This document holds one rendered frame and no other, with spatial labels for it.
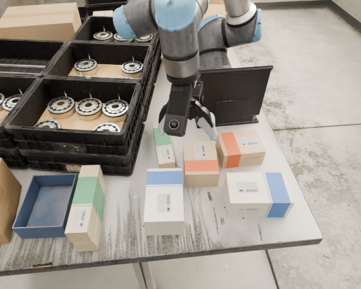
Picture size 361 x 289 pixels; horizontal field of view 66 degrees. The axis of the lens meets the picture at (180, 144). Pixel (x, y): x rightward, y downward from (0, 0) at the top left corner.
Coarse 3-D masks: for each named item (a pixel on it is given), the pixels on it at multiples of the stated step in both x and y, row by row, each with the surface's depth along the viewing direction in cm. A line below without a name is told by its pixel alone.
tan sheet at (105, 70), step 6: (102, 66) 134; (108, 66) 134; (114, 66) 134; (120, 66) 134; (72, 72) 130; (96, 72) 130; (102, 72) 130; (108, 72) 130; (114, 72) 130; (120, 72) 130
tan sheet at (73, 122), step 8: (48, 112) 110; (40, 120) 106; (56, 120) 106; (64, 120) 106; (72, 120) 106; (80, 120) 106; (88, 120) 106; (96, 120) 106; (104, 120) 106; (72, 128) 103; (80, 128) 103; (88, 128) 103; (120, 128) 103
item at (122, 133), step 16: (64, 80) 108; (80, 80) 108; (96, 80) 108; (112, 80) 108; (16, 112) 95; (128, 112) 94; (16, 128) 89; (32, 128) 89; (48, 128) 89; (64, 128) 89
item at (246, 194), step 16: (240, 176) 93; (256, 176) 93; (272, 176) 93; (224, 192) 98; (240, 192) 89; (256, 192) 89; (272, 192) 89; (288, 192) 89; (240, 208) 88; (256, 208) 88; (272, 208) 88; (288, 208) 88
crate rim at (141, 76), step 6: (72, 42) 129; (78, 42) 129; (84, 42) 129; (90, 42) 129; (96, 42) 129; (102, 42) 129; (66, 48) 126; (150, 48) 125; (60, 54) 121; (150, 54) 123; (54, 60) 118; (144, 60) 118; (144, 66) 115; (48, 72) 112; (144, 72) 113; (78, 78) 109; (84, 78) 109; (96, 78) 109; (102, 78) 109; (108, 78) 109; (114, 78) 109; (120, 78) 109; (138, 78) 109
